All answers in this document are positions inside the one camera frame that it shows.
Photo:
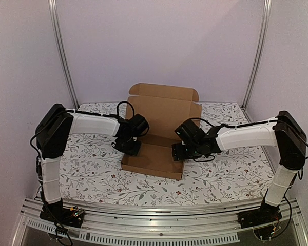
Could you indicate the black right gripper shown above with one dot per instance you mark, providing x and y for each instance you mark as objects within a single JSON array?
[{"x": 179, "y": 154}]

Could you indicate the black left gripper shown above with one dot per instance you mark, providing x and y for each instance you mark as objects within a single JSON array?
[{"x": 134, "y": 152}]

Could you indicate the brown cardboard box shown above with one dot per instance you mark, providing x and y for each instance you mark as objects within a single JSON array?
[{"x": 165, "y": 108}]

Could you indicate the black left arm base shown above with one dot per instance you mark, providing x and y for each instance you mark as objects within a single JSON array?
[{"x": 55, "y": 212}]

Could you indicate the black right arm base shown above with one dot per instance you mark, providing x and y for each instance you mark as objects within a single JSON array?
[{"x": 264, "y": 214}]

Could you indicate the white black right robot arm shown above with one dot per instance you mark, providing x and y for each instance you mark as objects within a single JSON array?
[{"x": 281, "y": 131}]

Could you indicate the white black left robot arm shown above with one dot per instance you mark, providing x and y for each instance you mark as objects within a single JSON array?
[{"x": 52, "y": 133}]

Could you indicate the floral patterned table mat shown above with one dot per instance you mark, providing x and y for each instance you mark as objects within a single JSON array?
[{"x": 91, "y": 171}]

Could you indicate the aluminium front rail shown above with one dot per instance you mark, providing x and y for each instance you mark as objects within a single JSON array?
[{"x": 208, "y": 224}]

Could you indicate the left aluminium frame post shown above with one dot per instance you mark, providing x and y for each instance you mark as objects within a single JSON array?
[{"x": 61, "y": 51}]

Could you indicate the aluminium frame post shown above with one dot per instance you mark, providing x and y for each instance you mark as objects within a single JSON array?
[
  {"x": 61, "y": 51},
  {"x": 267, "y": 5}
]

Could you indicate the right aluminium frame post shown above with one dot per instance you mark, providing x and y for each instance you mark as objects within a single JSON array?
[{"x": 267, "y": 5}]

